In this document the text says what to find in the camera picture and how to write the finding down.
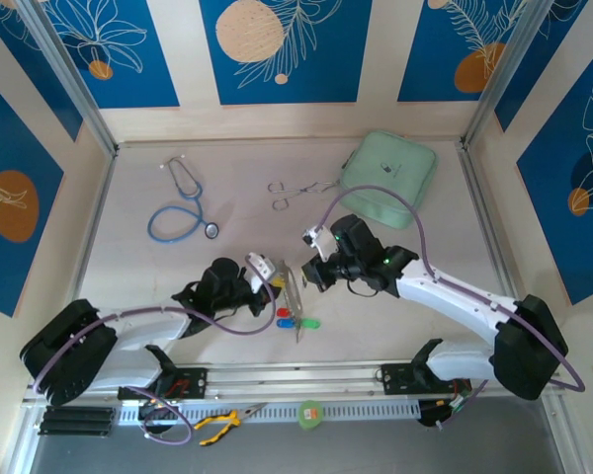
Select aluminium table edge rail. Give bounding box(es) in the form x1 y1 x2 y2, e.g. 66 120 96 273
457 140 523 303
66 146 121 308

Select aluminium frame post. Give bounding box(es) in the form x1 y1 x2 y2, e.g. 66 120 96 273
14 0 120 158
460 0 559 149

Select metal wire tongs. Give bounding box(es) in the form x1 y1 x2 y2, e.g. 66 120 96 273
268 180 338 212

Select yellow handled pliers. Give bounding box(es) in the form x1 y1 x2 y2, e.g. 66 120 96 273
193 402 268 447

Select grey slotted cable duct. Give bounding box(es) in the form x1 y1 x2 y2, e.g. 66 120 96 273
116 398 422 427

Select black ribbed block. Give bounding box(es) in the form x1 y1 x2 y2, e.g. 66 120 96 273
38 406 116 437

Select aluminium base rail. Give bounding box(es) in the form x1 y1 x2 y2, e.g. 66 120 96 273
175 359 567 399

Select mint green zip pouch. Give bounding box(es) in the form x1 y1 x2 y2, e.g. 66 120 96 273
336 129 439 229

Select blue stethoscope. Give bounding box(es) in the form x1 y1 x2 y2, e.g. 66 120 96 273
146 156 221 244

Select metal key holder plate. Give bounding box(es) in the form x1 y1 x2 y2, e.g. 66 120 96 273
278 260 308 344

